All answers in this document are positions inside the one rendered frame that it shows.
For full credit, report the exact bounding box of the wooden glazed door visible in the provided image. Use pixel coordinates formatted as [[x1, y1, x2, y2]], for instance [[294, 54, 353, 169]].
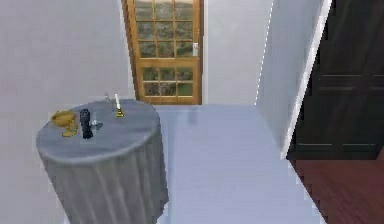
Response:
[[121, 0, 204, 106]]

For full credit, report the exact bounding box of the white candle in brass holder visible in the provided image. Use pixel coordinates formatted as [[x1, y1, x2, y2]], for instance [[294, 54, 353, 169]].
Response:
[[114, 93, 125, 119]]

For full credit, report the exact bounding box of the round table with grey cloth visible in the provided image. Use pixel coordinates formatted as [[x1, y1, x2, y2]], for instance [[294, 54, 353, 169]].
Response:
[[35, 98, 170, 224]]

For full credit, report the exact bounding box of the black statuette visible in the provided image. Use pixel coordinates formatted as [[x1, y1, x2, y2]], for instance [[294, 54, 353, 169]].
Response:
[[79, 108, 94, 140]]

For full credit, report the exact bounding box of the dark wooden door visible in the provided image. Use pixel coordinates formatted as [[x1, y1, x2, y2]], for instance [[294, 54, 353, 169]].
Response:
[[286, 0, 384, 161]]

